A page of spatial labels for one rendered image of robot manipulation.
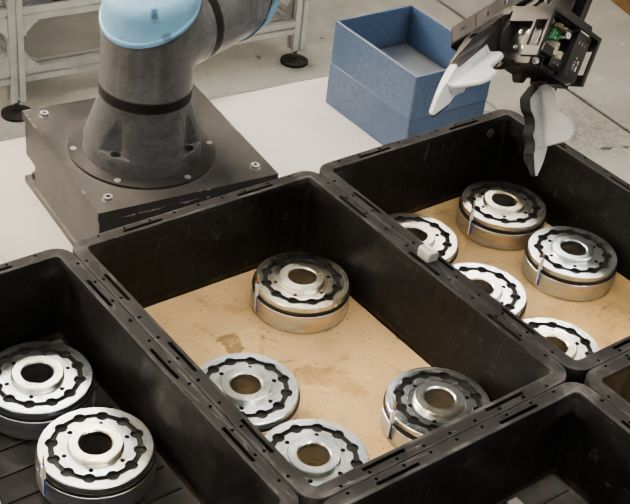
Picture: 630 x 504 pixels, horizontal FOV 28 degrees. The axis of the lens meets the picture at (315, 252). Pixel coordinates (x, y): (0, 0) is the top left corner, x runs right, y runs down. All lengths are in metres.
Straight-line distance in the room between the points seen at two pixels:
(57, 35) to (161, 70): 2.23
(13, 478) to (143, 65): 0.57
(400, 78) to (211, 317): 0.63
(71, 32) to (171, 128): 2.21
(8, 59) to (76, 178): 1.67
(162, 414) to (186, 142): 0.56
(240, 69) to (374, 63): 1.74
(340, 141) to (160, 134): 0.42
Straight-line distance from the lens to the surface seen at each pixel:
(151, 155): 1.56
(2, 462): 1.16
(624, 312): 1.42
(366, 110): 1.91
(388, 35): 2.01
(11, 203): 1.71
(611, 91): 3.79
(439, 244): 1.40
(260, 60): 3.65
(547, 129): 1.30
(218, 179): 1.59
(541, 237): 1.46
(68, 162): 1.60
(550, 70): 1.25
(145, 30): 1.49
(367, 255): 1.31
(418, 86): 1.80
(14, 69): 3.24
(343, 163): 1.39
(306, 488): 1.00
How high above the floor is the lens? 1.65
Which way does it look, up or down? 35 degrees down
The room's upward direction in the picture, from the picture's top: 7 degrees clockwise
